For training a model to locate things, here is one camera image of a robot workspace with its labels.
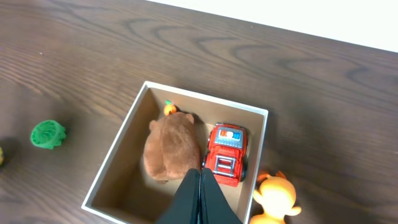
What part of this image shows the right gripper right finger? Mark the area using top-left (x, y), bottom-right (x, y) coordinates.
top-left (200, 168), bottom-right (242, 224)

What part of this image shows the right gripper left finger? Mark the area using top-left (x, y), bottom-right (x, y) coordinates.
top-left (155, 169), bottom-right (200, 224)

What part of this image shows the red toy fire truck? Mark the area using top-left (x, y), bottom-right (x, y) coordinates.
top-left (202, 123), bottom-right (248, 187)

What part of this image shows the brown plush toy with orange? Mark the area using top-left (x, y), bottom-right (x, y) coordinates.
top-left (143, 102), bottom-right (201, 184)

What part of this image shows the orange blue toy duck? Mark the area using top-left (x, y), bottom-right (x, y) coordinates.
top-left (249, 171), bottom-right (302, 224)

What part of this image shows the white cardboard box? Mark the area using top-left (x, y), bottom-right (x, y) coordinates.
top-left (81, 82), bottom-right (269, 223)

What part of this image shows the green ridged round toy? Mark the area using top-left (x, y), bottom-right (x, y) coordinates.
top-left (30, 119), bottom-right (66, 149)

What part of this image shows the yellow ball with blue marks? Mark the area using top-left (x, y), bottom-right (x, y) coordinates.
top-left (0, 147), bottom-right (4, 166)

